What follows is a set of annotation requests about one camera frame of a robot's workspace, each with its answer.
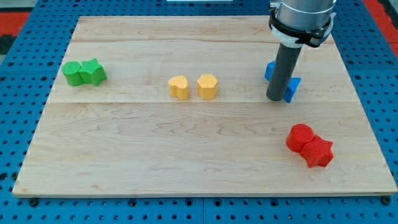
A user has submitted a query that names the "green star block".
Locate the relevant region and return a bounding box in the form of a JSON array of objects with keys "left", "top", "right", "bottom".
[{"left": 79, "top": 58, "right": 107, "bottom": 86}]

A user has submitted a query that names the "blue triangle block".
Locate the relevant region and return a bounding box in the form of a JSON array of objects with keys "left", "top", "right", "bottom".
[{"left": 284, "top": 77, "right": 301, "bottom": 103}]

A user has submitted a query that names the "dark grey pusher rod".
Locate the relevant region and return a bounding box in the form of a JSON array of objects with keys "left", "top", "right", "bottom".
[{"left": 266, "top": 44, "right": 302, "bottom": 101}]

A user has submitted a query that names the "yellow heart block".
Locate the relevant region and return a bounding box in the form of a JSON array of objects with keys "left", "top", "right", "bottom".
[{"left": 168, "top": 75, "right": 189, "bottom": 100}]

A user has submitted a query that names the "green cylinder block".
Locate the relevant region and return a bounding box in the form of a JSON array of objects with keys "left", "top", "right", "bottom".
[{"left": 62, "top": 61, "right": 84, "bottom": 86}]

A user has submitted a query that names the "red cylinder block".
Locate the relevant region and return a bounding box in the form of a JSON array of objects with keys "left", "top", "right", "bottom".
[{"left": 286, "top": 123, "right": 315, "bottom": 153}]

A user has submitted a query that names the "yellow hexagon block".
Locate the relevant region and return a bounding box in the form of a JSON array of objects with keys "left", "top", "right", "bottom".
[{"left": 197, "top": 74, "right": 218, "bottom": 100}]

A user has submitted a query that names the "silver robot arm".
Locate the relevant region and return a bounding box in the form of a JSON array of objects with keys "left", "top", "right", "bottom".
[{"left": 269, "top": 0, "right": 336, "bottom": 49}]

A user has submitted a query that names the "light wooden board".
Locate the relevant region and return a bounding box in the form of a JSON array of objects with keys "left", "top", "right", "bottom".
[{"left": 12, "top": 16, "right": 397, "bottom": 198}]

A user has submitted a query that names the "red star block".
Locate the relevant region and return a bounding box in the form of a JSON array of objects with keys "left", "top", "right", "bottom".
[{"left": 300, "top": 135, "right": 334, "bottom": 168}]

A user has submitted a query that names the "blue cube block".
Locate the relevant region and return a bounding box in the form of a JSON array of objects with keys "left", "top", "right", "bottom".
[{"left": 264, "top": 61, "right": 275, "bottom": 81}]

